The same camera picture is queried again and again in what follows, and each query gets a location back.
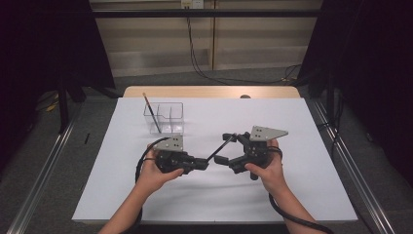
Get black wall cable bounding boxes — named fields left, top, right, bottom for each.
left=185, top=15, right=302, bottom=86

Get black floor cable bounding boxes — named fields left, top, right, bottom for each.
left=318, top=94, right=344, bottom=161

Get white table mat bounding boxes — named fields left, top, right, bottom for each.
left=71, top=97, right=358, bottom=225

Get left hand-held gripper cable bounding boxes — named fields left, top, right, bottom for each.
left=128, top=136, right=171, bottom=234

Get black horizontal bar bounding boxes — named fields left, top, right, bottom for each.
left=92, top=9, right=321, bottom=19

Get white wall socket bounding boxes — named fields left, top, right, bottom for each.
left=180, top=0, right=206, bottom=10

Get clear plastic organizer box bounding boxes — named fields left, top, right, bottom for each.
left=143, top=101, right=185, bottom=137

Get black makeup brush tan bristles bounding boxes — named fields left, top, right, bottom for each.
left=142, top=92, right=163, bottom=135

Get wooden table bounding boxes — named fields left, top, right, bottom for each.
left=123, top=85, right=302, bottom=99

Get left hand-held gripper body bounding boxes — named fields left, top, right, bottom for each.
left=152, top=134, right=193, bottom=176

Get aluminium floor rail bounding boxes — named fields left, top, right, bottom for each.
left=311, top=98, right=396, bottom=234
left=6, top=106, right=83, bottom=234

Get person's right hand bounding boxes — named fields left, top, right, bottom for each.
left=244, top=138, right=288, bottom=196

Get black metal stand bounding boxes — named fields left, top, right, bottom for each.
left=56, top=72, right=71, bottom=135
left=325, top=0, right=337, bottom=125

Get black makeup brush silver ferrule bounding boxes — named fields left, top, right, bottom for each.
left=206, top=136, right=237, bottom=162

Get person's left hand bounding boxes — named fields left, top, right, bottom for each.
left=137, top=142, right=185, bottom=196

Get black curtain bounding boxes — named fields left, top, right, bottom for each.
left=297, top=0, right=413, bottom=186
left=0, top=0, right=117, bottom=170

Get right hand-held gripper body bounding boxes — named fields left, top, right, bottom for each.
left=228, top=125, right=289, bottom=181

